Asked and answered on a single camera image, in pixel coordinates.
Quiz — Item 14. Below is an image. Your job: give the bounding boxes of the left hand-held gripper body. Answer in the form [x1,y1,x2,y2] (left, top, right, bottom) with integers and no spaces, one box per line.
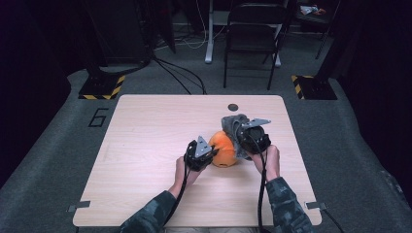
[184,135,215,173]

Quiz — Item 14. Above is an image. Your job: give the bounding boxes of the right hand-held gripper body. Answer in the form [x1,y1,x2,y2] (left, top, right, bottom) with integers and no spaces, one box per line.
[237,117,272,155]

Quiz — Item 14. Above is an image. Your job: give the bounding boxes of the orange plush toy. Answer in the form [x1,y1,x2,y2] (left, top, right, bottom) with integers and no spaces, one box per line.
[208,130,238,169]

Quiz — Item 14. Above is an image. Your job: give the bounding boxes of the grey cloth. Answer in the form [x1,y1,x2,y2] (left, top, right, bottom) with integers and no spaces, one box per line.
[221,114,252,160]

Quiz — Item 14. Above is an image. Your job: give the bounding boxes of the person's left hand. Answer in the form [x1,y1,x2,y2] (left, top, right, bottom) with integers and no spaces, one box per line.
[174,156,203,190]

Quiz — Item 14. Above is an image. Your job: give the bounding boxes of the person's right hand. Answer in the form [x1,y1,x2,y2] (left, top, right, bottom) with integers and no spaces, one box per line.
[251,144,281,183]

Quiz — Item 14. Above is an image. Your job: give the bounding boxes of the black yellow-striped stand base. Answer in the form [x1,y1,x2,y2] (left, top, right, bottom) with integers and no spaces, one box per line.
[78,75,126,101]
[291,75,338,101]

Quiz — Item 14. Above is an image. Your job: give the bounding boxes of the grey table edge clip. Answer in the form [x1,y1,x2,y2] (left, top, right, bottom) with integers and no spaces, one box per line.
[67,200,91,213]
[305,201,328,211]

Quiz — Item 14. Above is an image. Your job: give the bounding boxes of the black folding chair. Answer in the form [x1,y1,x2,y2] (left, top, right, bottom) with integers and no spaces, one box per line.
[223,2,290,91]

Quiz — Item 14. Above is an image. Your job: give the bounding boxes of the white desk leg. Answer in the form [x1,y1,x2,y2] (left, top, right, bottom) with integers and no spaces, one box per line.
[204,0,216,64]

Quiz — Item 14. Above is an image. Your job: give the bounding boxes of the black cabinet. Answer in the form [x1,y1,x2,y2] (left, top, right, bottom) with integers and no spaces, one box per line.
[86,0,154,66]

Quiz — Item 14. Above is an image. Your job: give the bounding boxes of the left hand-held gripper cable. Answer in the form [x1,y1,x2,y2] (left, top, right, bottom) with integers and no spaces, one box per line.
[161,151,192,229]

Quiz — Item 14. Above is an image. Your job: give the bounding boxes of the hand-held gripper cable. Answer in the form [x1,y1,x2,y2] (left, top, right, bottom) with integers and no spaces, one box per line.
[161,151,192,229]
[251,135,270,233]

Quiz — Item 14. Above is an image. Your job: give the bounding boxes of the right hand-held gripper cable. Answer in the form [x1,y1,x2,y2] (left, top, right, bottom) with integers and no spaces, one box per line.
[251,135,270,233]

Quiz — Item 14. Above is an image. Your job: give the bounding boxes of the black floor cables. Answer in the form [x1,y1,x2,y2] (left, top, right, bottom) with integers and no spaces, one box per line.
[154,57,208,95]

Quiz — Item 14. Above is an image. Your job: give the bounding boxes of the white floor cables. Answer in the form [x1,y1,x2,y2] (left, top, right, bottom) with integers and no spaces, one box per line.
[154,0,227,51]

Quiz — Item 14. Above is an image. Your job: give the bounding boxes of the black cable at table edge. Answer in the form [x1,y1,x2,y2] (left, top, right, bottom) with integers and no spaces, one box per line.
[322,208,346,233]

